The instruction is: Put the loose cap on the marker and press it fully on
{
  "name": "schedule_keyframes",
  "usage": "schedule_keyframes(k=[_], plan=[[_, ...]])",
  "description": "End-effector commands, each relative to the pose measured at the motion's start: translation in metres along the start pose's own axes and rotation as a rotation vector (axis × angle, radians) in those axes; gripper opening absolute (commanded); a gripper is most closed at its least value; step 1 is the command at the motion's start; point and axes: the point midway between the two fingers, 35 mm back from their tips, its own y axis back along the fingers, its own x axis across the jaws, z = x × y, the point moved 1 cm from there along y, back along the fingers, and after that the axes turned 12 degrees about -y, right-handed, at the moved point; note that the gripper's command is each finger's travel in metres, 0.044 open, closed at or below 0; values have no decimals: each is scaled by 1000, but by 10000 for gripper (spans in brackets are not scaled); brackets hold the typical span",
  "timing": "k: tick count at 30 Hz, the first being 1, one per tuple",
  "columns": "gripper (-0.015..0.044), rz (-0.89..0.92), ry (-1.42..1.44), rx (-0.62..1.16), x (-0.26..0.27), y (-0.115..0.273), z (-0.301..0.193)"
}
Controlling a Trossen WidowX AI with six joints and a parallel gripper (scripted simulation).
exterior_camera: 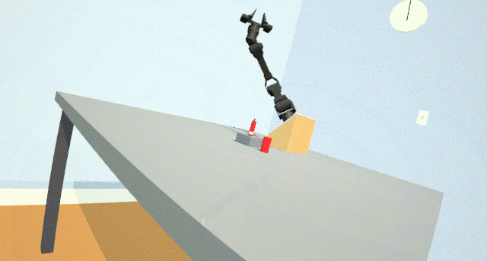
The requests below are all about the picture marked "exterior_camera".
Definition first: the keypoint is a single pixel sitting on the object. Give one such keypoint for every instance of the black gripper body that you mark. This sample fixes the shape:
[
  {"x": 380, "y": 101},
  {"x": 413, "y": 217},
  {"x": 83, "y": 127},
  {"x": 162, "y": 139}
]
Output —
[{"x": 254, "y": 27}]

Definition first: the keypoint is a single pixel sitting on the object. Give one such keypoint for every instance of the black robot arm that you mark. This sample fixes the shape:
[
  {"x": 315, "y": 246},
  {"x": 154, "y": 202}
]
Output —
[{"x": 282, "y": 103}]

